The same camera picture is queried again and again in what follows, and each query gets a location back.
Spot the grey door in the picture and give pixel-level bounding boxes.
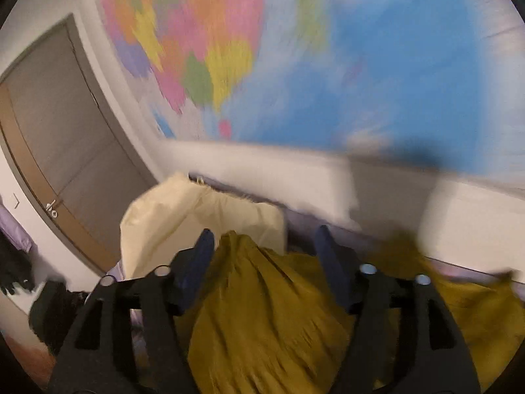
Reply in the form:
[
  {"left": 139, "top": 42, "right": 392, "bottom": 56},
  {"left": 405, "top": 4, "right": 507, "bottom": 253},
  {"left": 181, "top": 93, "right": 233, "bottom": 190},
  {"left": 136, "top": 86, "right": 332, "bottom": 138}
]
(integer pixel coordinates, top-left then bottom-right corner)
[{"left": 0, "top": 13, "right": 159, "bottom": 276}]

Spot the purple plaid bed sheet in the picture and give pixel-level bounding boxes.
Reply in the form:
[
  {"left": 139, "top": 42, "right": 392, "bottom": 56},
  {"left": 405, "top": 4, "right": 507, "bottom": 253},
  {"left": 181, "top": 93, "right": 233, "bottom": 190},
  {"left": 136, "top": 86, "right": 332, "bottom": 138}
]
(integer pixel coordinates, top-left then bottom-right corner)
[{"left": 104, "top": 208, "right": 372, "bottom": 378}]

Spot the olive green jacket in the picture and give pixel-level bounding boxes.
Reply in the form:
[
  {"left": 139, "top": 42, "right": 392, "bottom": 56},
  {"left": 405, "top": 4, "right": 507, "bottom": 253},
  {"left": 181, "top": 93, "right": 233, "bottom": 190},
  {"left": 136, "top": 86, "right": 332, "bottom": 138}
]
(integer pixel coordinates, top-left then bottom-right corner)
[{"left": 176, "top": 230, "right": 523, "bottom": 394}]

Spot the pale yellow pillow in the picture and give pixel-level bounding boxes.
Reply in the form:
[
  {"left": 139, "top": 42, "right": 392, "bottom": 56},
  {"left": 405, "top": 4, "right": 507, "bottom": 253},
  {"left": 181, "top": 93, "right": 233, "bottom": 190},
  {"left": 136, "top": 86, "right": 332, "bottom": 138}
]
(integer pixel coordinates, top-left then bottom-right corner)
[{"left": 120, "top": 171, "right": 288, "bottom": 280}]

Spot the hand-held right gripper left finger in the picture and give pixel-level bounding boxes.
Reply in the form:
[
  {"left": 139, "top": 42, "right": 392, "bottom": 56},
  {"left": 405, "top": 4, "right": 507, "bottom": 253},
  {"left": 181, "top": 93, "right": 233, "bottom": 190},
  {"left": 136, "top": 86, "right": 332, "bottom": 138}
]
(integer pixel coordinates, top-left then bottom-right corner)
[{"left": 48, "top": 229, "right": 216, "bottom": 394}]

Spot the purple cloth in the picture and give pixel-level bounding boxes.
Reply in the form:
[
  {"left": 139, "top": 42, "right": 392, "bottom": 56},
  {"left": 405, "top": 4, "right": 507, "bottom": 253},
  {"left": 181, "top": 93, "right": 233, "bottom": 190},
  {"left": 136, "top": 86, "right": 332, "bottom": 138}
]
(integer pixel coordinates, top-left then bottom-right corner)
[{"left": 0, "top": 204, "right": 34, "bottom": 256}]

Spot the colourful wall map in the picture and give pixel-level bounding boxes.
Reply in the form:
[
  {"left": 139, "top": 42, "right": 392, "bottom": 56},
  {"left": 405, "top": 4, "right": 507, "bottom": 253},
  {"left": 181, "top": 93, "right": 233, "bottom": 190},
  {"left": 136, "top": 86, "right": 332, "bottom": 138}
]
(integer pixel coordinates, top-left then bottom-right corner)
[{"left": 96, "top": 0, "right": 525, "bottom": 189}]

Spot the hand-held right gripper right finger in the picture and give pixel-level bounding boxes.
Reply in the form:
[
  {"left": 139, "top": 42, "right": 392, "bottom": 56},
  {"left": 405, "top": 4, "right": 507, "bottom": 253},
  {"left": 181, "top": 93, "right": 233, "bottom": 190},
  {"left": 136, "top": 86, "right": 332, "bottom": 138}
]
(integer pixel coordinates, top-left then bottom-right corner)
[{"left": 314, "top": 225, "right": 481, "bottom": 394}]

